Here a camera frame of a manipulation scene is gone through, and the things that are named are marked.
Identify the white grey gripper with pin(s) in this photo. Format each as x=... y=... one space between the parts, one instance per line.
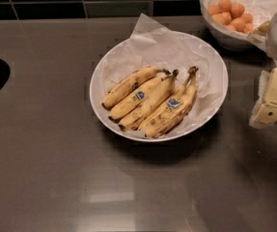
x=265 y=112

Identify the white bowl with oranges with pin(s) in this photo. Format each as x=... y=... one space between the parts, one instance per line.
x=261 y=10

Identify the white paper liner in bowl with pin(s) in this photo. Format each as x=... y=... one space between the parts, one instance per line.
x=153 y=44

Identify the rightmost spotted banana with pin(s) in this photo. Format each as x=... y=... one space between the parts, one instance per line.
x=170 y=117

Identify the spotted banana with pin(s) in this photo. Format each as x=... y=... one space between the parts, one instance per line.
x=155 y=98
x=130 y=83
x=170 y=117

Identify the middle spotted banana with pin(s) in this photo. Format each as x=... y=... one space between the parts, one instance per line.
x=155 y=98

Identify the top left spotted banana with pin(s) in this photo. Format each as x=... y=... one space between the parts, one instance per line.
x=130 y=83

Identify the white paper under oranges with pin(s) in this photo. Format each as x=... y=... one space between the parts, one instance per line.
x=231 y=21

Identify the pile of small orange fruits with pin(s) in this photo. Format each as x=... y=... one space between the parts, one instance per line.
x=232 y=16

